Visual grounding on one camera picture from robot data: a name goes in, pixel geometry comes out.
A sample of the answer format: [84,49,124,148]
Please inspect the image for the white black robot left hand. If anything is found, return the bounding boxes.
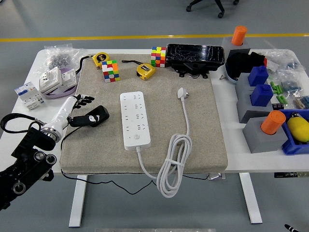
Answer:
[45,94,102,136]

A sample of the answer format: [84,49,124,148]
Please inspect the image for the black power adapter plug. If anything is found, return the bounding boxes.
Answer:
[88,105,110,128]

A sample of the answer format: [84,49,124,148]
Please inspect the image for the white power strip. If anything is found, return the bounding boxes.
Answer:
[120,91,152,151]

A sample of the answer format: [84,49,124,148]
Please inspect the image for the white circuit breaker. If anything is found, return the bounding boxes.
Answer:
[14,81,46,111]

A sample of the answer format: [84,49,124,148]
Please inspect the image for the white table leg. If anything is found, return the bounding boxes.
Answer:
[239,173,263,224]
[68,174,88,228]

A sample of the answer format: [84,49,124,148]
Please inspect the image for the clear bag of screws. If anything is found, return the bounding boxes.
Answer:
[36,43,85,75]

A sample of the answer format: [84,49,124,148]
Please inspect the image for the black table control panel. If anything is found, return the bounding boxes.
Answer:
[274,172,309,178]

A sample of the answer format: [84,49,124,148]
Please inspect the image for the colourful puzzle cube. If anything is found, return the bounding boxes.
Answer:
[101,59,121,83]
[151,46,167,68]

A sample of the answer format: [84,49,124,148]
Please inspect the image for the yellow black tape measure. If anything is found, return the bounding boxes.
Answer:
[76,52,111,74]

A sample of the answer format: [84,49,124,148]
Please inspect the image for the blue storage bin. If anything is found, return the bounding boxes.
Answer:
[279,108,309,156]

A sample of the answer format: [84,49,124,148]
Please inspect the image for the grey block holder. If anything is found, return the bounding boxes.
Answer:
[221,36,252,58]
[235,72,254,94]
[236,89,278,124]
[242,116,289,154]

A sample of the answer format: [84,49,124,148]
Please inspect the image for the grey-brown mat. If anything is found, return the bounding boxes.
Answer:
[59,53,229,175]

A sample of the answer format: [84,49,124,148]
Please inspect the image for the orange cylinder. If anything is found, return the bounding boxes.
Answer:
[260,110,287,135]
[231,26,248,46]

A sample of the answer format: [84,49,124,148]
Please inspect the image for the bag of resistors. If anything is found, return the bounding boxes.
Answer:
[293,95,309,110]

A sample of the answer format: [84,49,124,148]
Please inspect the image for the blue plastic block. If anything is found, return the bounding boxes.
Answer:
[250,84,274,107]
[248,65,269,87]

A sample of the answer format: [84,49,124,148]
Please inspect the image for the glossy black plastic housing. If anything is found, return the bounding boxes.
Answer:
[166,43,225,79]

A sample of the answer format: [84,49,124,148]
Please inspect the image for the clear bag blue parts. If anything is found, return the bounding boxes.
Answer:
[277,59,305,96]

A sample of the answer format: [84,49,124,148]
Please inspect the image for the white blue bowl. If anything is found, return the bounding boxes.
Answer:
[224,61,239,85]

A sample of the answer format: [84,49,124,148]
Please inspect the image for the clear bag white parts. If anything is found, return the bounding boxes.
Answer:
[262,49,294,73]

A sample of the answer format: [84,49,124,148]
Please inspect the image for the black cloth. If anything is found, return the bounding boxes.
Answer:
[225,51,267,80]

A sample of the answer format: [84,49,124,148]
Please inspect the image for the black office chair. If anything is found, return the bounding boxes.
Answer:
[185,0,240,19]

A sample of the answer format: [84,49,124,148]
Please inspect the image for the white wall switch panel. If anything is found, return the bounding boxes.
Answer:
[60,69,77,87]

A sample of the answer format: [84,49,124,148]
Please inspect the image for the metal table bracket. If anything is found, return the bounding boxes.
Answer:
[207,173,226,181]

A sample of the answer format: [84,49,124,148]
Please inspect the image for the thin black adapter cord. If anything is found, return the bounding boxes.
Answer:
[59,120,209,195]

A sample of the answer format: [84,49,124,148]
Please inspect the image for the white power strip cord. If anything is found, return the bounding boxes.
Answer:
[136,87,193,199]

